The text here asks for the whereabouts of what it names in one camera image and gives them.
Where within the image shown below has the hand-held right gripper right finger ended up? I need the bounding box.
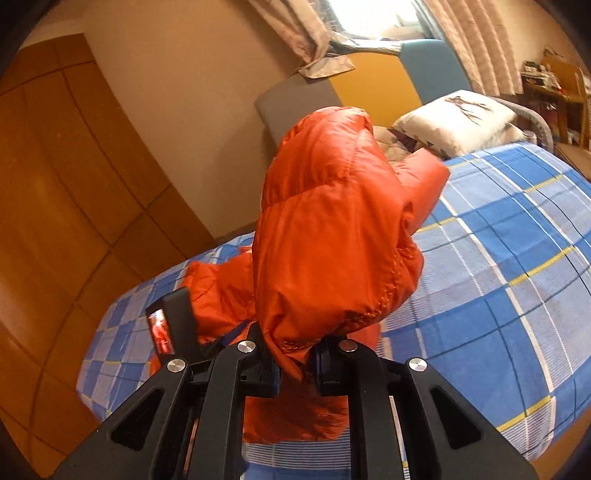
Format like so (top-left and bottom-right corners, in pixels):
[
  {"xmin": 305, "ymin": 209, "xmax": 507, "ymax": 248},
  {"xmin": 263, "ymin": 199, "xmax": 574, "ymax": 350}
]
[{"xmin": 314, "ymin": 338, "xmax": 509, "ymax": 468}]

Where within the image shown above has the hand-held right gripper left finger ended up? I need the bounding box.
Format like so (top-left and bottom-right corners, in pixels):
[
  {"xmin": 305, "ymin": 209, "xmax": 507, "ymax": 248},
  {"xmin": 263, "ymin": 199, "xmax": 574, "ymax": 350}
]
[{"xmin": 92, "ymin": 322, "xmax": 280, "ymax": 468}]

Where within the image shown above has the orange puffer jacket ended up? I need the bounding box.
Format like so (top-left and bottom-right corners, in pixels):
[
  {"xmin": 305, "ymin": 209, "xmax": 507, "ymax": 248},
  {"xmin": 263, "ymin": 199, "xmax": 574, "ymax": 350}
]
[{"xmin": 150, "ymin": 105, "xmax": 451, "ymax": 445}]

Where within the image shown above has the wooden wardrobe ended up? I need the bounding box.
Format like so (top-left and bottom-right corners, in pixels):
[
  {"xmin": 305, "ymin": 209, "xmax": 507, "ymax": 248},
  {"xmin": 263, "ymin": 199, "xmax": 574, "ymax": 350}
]
[{"xmin": 0, "ymin": 34, "xmax": 218, "ymax": 477}]

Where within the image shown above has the bed with blue plaid sheet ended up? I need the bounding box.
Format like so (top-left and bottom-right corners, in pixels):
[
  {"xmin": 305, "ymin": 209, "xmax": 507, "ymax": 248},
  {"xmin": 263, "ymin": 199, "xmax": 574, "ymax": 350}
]
[{"xmin": 76, "ymin": 141, "xmax": 591, "ymax": 480}]

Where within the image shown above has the beige quilted blanket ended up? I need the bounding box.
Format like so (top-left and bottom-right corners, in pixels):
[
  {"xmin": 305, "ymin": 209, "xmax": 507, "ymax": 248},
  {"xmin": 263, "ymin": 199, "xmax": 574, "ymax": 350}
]
[{"xmin": 372, "ymin": 124, "xmax": 419, "ymax": 163}]

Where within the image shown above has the white pillow with deer print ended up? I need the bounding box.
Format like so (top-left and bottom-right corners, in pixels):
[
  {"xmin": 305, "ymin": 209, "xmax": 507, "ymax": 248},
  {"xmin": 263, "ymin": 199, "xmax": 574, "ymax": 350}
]
[{"xmin": 392, "ymin": 90, "xmax": 526, "ymax": 158}]

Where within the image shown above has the grey yellow blue headboard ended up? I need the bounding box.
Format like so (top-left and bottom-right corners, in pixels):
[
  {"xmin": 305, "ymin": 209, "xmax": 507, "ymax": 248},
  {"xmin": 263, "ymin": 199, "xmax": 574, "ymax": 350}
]
[{"xmin": 256, "ymin": 39, "xmax": 472, "ymax": 148}]

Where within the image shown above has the beige patterned curtain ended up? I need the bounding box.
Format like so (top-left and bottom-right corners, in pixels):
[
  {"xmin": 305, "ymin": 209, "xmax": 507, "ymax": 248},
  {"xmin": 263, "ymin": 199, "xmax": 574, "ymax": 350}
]
[
  {"xmin": 422, "ymin": 0, "xmax": 528, "ymax": 97},
  {"xmin": 247, "ymin": 0, "xmax": 357, "ymax": 78}
]

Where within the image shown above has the wooden desk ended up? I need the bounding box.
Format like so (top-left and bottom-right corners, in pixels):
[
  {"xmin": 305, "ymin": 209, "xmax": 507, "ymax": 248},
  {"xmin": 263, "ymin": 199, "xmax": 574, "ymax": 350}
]
[{"xmin": 521, "ymin": 60, "xmax": 591, "ymax": 145}]

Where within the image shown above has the window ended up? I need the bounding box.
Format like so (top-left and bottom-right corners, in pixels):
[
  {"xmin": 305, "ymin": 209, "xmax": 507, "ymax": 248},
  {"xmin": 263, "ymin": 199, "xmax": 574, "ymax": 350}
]
[{"xmin": 328, "ymin": 0, "xmax": 444, "ymax": 43}]

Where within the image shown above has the yellow wooden board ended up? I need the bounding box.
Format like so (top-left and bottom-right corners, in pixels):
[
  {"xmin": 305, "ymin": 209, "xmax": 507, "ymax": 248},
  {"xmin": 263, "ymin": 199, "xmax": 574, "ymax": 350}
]
[{"xmin": 541, "ymin": 56, "xmax": 591, "ymax": 109}]

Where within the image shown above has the grey bed rail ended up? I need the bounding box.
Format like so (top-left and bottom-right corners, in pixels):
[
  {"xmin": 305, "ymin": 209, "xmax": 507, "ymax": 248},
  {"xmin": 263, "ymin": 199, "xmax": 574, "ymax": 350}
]
[{"xmin": 499, "ymin": 99, "xmax": 556, "ymax": 149}]

